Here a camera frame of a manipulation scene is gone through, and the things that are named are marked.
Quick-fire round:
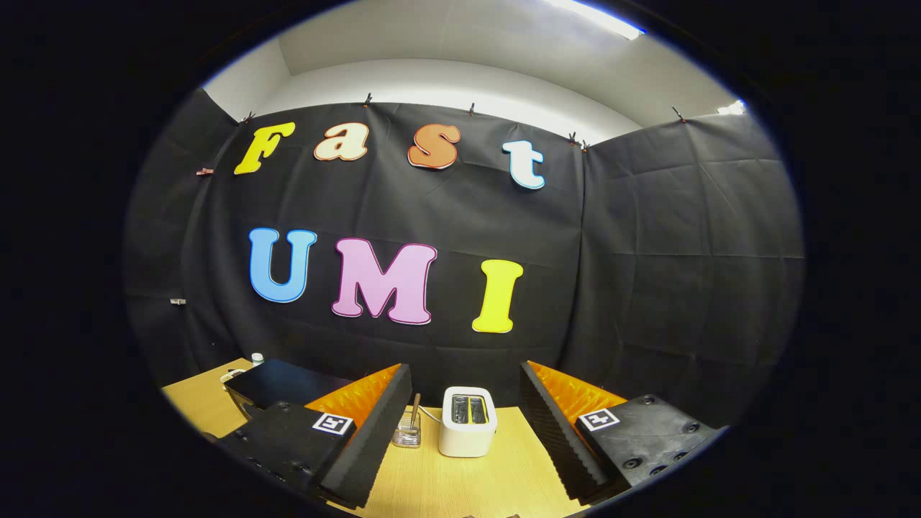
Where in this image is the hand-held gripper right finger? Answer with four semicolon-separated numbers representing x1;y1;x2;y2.
518;360;722;504

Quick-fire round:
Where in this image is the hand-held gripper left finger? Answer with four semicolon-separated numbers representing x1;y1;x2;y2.
214;363;414;509

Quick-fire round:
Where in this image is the black toaster oven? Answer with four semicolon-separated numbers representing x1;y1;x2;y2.
224;358;355;422

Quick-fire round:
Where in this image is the white pop-up toaster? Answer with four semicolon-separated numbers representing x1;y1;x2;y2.
438;386;499;458

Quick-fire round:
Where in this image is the clear glass utensil holder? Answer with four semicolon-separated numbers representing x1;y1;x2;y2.
392;412;422;449

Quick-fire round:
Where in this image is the black backdrop cloth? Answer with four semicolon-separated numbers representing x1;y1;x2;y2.
122;86;805;432

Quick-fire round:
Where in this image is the long ceiling light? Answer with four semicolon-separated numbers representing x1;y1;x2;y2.
543;0;645;40

